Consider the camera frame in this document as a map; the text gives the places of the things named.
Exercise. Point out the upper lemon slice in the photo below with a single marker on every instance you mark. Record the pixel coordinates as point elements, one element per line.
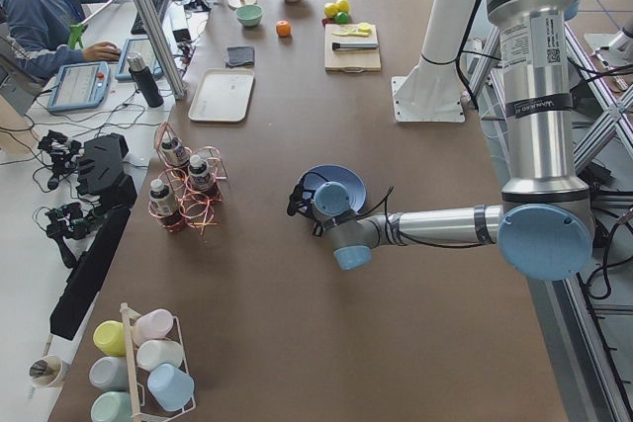
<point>364,28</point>

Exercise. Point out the whole lemon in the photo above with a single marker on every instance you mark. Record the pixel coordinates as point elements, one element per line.
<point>343,6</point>
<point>330,10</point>

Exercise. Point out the steel muddler black tip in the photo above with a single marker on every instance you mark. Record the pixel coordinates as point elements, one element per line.
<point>353,46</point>

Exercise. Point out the green bowl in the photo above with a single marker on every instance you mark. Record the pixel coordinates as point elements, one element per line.
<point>249,15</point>

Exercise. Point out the lower whole lemon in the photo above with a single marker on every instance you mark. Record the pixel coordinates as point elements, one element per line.
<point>330,10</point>

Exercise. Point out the copper wire bottle rack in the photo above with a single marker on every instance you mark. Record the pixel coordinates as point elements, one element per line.
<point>185,192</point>

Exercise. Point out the yellow plastic knife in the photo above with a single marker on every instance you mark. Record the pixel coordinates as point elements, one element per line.
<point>357,34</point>

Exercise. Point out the person in blue hoodie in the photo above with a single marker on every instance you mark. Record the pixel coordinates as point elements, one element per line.
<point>40,30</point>

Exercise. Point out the grey folded cloth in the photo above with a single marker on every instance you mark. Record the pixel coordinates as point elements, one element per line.
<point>240,56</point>

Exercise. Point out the green lime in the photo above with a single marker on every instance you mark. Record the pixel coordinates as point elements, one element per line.
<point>341,18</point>

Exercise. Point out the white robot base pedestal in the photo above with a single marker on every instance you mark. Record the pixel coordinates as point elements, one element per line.
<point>431,92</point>

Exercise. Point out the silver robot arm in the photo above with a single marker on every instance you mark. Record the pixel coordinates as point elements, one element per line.
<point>543,226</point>

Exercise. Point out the wooden cutting board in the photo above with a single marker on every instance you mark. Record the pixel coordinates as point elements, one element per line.
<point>350,61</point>

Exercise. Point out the upper whole lemon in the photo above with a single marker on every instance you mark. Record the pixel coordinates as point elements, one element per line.
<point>343,6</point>

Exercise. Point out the white cup rack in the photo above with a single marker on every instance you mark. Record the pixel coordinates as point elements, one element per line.
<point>144,405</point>

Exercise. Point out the lemon slice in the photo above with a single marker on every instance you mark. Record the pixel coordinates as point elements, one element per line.
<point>364,28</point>
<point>347,29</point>

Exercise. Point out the yellow cup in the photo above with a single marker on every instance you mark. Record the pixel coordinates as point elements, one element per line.
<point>109,338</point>

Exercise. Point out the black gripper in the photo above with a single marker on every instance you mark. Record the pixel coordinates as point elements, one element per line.
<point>297,198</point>

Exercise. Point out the mint green cup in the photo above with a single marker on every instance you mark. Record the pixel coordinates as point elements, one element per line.
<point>112,406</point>

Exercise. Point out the paper cup on desk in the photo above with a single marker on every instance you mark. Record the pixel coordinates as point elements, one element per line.
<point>48,371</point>

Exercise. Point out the black thermos bottle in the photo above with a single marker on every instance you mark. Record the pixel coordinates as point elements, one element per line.
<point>144,80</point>

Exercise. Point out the grey cup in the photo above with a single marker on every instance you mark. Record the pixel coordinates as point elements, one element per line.
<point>110,374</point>

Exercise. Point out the pink cup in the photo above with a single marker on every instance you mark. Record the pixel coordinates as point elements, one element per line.
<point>153,325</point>

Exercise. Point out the top bottle in rack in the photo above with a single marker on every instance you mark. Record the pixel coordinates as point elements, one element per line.
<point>174,152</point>

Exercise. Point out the white cup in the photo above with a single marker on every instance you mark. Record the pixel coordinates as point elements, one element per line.
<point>153,353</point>

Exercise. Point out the lower lemon slice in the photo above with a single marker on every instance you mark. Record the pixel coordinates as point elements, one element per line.
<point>347,29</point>

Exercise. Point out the light blue cup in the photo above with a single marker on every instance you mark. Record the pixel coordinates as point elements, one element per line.
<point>171,387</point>

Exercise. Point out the blue plate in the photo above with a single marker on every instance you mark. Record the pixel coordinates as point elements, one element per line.
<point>353,187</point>

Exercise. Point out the orange fruit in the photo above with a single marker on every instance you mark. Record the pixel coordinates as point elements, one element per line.
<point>283,29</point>

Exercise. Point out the cream rabbit tray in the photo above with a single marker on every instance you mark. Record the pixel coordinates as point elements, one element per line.
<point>222,96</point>

